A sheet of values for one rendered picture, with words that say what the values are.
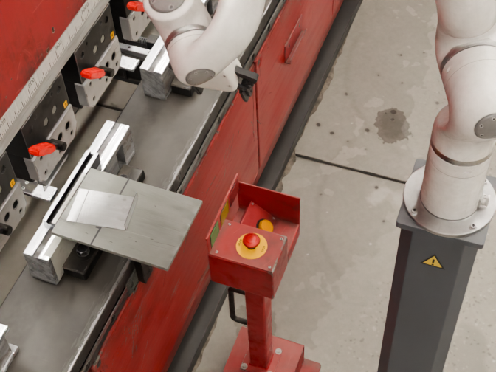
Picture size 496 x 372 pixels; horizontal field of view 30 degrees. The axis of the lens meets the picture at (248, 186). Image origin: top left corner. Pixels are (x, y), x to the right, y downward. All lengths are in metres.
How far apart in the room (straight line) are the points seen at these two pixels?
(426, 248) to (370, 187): 1.27
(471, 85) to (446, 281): 0.59
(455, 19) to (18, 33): 0.71
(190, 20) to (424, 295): 0.96
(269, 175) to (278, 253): 1.09
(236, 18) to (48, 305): 0.86
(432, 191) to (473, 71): 0.34
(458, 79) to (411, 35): 2.14
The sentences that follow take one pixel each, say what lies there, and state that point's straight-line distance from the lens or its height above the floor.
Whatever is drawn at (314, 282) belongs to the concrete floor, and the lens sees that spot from 2.99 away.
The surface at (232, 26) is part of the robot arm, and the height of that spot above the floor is 1.62.
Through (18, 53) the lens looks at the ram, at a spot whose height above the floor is 1.47.
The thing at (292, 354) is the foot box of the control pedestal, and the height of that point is 0.12.
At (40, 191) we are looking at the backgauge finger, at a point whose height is 1.01.
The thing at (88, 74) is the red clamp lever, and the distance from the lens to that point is 1.77.
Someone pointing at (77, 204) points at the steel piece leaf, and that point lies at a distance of 1.97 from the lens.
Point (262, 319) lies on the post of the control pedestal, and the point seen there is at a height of 0.41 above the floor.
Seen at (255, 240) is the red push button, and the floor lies 0.81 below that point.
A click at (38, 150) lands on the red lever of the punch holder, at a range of 1.67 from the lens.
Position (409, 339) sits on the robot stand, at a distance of 2.30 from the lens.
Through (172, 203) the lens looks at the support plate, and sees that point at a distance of 1.94.
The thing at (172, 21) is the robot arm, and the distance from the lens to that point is 1.42.
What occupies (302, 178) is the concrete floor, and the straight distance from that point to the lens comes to 3.24.
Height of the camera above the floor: 2.55
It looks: 52 degrees down
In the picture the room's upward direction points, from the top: 3 degrees counter-clockwise
